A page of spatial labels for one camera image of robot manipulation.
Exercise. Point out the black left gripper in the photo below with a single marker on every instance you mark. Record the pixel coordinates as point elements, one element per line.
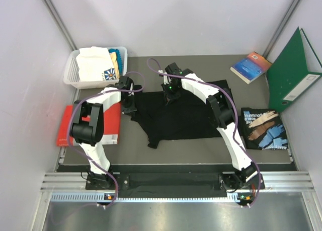
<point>132,108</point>

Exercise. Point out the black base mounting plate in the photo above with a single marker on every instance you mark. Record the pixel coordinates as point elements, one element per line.
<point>209,181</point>

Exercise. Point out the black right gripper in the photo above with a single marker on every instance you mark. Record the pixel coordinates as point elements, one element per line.
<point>169,97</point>

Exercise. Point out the green binder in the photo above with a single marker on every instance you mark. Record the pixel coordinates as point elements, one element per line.
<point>293,72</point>

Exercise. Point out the white t-shirt with flower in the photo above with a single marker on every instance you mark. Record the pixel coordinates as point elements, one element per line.
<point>95,65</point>

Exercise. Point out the white plastic laundry basket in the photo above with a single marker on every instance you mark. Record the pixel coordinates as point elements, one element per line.
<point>71,72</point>

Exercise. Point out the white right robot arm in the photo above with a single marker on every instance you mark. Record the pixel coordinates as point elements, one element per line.
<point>222,114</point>

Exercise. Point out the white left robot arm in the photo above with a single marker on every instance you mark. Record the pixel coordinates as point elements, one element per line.
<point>86,125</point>

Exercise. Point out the folded black printed t-shirt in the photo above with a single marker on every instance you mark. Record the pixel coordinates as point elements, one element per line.
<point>262,129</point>

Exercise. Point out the blue t-shirt in basket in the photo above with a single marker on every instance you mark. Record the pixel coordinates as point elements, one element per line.
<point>118,72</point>

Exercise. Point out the aluminium rail frame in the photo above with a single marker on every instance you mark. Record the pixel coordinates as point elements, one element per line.
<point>288,202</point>

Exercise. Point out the cream t-shirt in basket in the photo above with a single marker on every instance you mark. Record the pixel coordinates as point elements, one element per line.
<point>113,56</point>

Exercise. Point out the blue orange book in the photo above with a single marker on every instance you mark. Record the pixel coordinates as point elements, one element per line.
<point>251,67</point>

